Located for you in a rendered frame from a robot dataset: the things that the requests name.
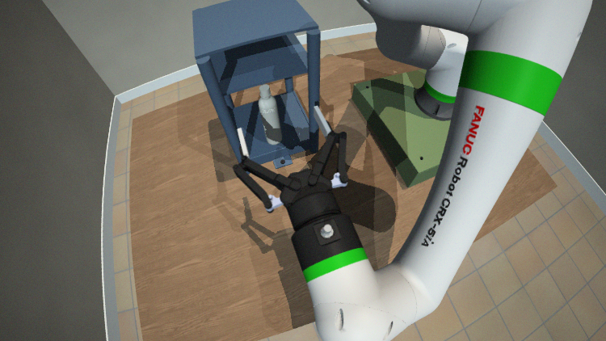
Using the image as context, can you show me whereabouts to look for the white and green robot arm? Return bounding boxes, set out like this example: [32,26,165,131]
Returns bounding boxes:
[291,0,592,341]

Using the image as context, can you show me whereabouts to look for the white and grey bottle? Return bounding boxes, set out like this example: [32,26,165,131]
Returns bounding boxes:
[258,84,282,145]

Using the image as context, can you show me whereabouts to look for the blue shelving unit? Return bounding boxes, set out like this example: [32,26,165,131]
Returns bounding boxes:
[192,0,321,169]

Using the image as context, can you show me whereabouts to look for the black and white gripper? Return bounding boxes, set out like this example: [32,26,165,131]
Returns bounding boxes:
[233,106,348,231]

